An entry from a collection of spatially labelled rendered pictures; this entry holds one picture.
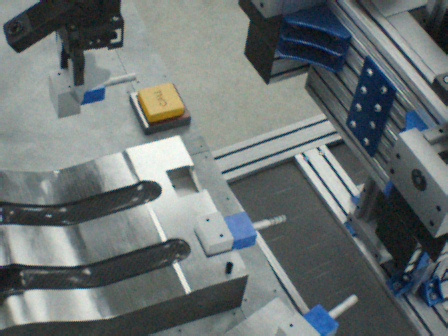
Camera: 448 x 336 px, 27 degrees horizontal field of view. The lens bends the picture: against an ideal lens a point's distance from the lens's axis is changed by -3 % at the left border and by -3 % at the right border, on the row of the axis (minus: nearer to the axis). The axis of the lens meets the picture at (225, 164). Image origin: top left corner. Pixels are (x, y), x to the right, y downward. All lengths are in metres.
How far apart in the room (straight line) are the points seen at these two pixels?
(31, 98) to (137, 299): 0.48
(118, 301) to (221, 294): 0.15
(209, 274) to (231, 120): 1.40
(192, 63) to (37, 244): 1.59
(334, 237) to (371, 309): 0.20
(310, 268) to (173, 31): 1.03
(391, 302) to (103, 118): 0.87
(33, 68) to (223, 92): 1.16
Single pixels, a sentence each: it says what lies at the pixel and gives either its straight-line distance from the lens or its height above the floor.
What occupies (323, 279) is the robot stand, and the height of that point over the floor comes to 0.21.
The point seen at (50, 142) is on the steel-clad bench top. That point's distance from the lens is 1.54.
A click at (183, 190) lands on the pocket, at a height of 0.86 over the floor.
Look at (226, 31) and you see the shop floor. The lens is 2.92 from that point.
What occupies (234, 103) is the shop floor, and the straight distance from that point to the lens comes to 2.71.
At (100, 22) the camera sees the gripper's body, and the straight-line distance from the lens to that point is 1.32.
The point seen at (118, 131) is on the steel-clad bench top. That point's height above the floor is 0.80.
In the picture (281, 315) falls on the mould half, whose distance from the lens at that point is 1.32.
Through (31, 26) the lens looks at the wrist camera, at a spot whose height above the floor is 1.09.
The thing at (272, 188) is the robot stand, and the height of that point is 0.21.
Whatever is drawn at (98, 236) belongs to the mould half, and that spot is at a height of 0.88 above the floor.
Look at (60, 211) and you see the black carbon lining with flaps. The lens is 1.36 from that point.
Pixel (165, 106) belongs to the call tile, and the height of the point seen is 0.84.
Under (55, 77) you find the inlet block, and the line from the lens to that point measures 1.42.
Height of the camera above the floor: 1.98
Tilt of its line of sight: 51 degrees down
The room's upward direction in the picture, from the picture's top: 10 degrees clockwise
